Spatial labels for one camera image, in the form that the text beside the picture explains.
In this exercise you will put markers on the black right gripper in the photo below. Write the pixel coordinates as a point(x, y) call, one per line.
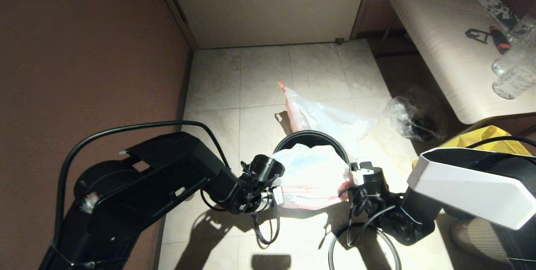
point(370, 205)

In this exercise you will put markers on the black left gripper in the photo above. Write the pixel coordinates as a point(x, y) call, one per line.
point(259, 196)

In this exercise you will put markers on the new white plastic bag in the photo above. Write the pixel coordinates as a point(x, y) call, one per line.
point(314, 173)

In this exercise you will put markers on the used red-printed trash bag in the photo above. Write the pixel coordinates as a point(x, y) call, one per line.
point(322, 113)

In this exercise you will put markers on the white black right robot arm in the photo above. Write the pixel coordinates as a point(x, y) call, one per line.
point(469, 186)

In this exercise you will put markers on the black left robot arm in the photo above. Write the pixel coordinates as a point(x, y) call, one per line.
point(146, 186)

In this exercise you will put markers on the black round trash bin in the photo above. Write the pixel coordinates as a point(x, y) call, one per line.
point(310, 138)

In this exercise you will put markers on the crumpled clear plastic bag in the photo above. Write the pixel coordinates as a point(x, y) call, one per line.
point(402, 115)

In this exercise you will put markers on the yellow shopping bag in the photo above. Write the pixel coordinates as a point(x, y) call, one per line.
point(481, 138)

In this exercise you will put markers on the black cylindrical left wrist motor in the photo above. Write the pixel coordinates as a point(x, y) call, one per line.
point(266, 167)

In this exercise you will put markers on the dark robot chest edge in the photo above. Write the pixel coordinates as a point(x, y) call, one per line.
point(270, 263)

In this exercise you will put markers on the beige ribbed cushion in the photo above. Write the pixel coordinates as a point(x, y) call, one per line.
point(481, 236)

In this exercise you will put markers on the black metal table leg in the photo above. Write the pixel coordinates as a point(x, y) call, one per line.
point(386, 35)

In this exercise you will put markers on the clear plastic bottle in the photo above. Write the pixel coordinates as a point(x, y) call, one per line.
point(524, 26)
point(514, 58)
point(514, 86)

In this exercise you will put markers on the beige wood-grain table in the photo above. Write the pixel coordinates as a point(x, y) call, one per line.
point(435, 27)

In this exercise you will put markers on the white cabinet panel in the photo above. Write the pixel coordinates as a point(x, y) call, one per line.
point(272, 6)

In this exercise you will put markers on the black clip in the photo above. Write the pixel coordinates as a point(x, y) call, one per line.
point(476, 35)

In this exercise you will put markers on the red black hand tool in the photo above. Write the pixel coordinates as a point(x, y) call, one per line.
point(500, 40)

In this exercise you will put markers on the blue white printed paper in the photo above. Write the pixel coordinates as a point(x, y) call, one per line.
point(498, 11)

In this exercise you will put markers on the black cylindrical right wrist camera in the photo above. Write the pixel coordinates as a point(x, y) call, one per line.
point(370, 178)

